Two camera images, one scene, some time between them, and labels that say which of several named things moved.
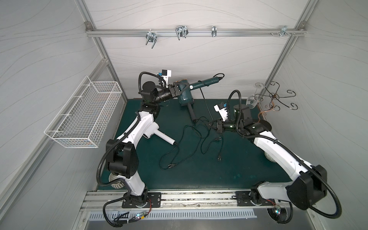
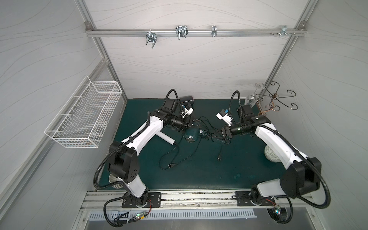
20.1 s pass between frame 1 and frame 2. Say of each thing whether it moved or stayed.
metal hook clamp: stayed
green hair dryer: moved
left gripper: moved
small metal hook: stayed
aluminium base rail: stayed
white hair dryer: stayed
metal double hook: stayed
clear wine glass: stayed
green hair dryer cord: moved
